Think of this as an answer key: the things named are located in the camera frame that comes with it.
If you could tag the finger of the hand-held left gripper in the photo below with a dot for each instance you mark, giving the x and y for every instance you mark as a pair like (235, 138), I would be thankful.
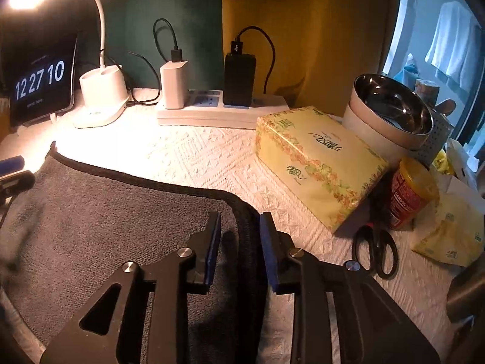
(14, 182)

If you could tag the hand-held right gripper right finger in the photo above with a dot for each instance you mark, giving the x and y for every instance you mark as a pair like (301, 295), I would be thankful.
(268, 251)

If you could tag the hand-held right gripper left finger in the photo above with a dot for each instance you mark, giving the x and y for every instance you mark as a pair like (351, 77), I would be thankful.
(214, 243)

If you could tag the grey towel with black trim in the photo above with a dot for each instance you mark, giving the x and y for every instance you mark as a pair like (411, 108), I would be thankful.
(91, 212)

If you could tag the yellow floral tissue pack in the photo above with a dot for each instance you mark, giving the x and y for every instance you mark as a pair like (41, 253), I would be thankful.
(322, 163)

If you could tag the tablet with clock display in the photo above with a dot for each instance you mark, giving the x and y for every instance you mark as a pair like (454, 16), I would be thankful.
(39, 79)

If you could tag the black scissors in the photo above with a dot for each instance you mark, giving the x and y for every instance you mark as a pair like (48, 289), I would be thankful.
(376, 248)

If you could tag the white desk lamp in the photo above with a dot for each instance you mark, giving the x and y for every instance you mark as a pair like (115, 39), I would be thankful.
(99, 98)

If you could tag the white power strip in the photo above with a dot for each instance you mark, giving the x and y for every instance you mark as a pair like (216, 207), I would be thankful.
(223, 110)

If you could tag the red jar with yellow lid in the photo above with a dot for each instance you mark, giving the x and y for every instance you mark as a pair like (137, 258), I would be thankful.
(409, 194)

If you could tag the white charger adapter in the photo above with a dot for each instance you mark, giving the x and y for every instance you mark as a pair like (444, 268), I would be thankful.
(173, 84)

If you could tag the black charger adapter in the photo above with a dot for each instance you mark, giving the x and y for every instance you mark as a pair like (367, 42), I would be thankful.
(238, 79)

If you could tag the yellow tissue packet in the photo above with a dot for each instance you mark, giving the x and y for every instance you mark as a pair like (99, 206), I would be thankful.
(449, 231)

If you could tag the steel bowl with beige shell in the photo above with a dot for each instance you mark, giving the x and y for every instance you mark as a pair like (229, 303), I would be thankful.
(386, 112)

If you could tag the grey perforated container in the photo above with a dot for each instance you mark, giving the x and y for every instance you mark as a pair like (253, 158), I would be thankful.
(435, 136)

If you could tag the white hanging garment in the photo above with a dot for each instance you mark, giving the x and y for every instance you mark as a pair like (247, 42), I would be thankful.
(452, 40)

